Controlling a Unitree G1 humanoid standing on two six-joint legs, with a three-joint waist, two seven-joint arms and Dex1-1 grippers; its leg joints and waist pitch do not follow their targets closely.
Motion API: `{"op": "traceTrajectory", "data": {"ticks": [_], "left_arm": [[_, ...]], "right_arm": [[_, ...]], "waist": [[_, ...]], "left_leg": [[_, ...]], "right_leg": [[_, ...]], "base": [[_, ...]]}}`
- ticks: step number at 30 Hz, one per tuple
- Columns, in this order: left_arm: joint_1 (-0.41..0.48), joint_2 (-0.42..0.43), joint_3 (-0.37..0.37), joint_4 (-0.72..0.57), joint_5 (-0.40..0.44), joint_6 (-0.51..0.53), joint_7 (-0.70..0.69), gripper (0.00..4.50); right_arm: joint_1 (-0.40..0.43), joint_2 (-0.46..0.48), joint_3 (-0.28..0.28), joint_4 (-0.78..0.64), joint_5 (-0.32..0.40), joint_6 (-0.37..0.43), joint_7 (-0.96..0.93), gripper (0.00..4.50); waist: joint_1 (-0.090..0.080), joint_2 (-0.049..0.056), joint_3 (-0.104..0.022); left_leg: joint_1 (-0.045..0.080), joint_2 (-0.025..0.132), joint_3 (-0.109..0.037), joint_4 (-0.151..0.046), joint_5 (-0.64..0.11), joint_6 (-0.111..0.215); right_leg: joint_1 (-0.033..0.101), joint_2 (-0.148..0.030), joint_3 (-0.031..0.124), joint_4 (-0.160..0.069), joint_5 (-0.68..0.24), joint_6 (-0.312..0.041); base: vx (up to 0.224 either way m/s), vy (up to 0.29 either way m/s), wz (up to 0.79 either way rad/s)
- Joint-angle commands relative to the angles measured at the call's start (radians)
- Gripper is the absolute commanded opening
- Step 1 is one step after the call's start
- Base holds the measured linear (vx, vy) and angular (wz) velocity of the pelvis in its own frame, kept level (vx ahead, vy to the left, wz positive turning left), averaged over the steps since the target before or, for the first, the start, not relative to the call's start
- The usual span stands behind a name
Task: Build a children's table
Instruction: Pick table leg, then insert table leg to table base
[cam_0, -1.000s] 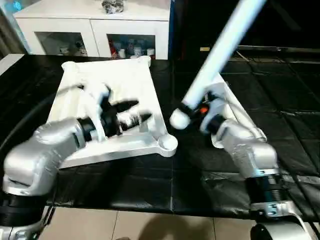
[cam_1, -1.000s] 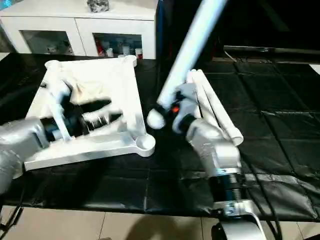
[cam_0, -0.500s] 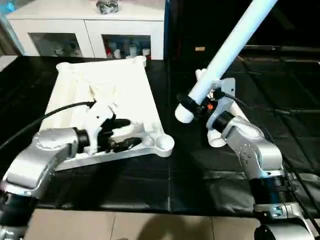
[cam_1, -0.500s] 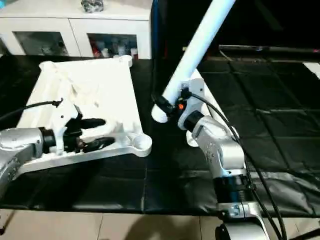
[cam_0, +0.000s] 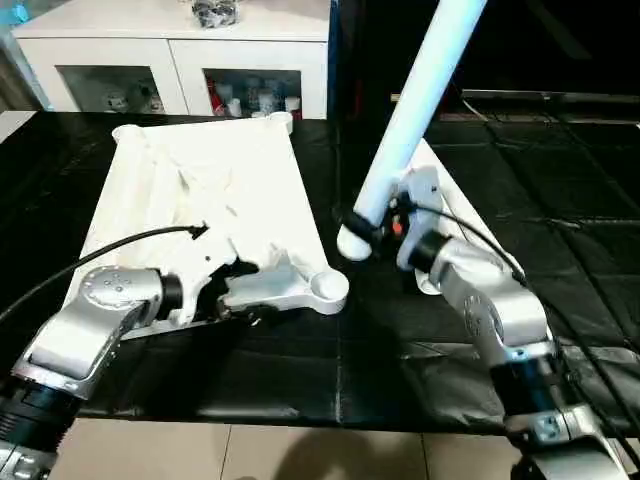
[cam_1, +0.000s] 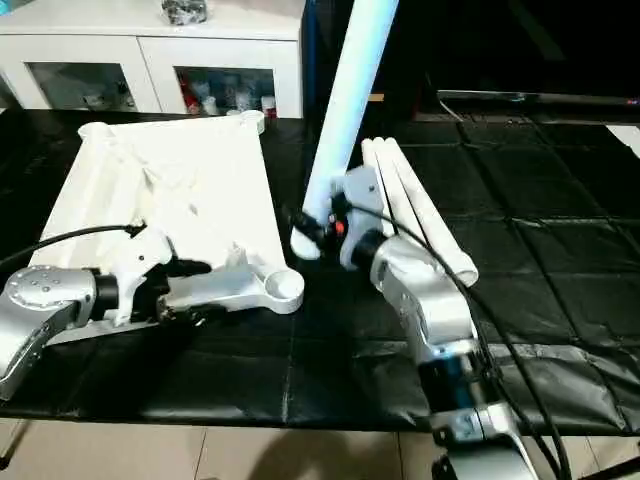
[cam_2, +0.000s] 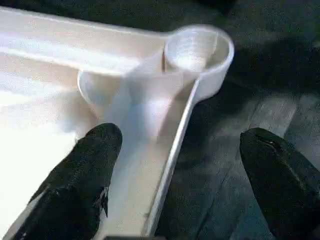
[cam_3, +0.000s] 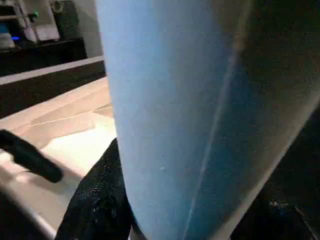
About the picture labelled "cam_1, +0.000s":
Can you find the white plastic table top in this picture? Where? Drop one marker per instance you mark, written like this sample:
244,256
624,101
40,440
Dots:
180,190

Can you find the red bottle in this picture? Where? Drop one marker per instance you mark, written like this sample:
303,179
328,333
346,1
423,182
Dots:
185,92

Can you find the black work mat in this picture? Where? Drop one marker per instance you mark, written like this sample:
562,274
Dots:
560,250

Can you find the white glass-door cabinet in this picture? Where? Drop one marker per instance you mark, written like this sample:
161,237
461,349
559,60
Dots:
100,40

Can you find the grey object on cabinet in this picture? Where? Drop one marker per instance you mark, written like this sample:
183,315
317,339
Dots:
185,11

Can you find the white edge strip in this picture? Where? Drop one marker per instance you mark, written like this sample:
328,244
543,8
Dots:
624,140

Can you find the black metal rail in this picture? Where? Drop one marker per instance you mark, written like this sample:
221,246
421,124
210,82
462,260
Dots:
540,98

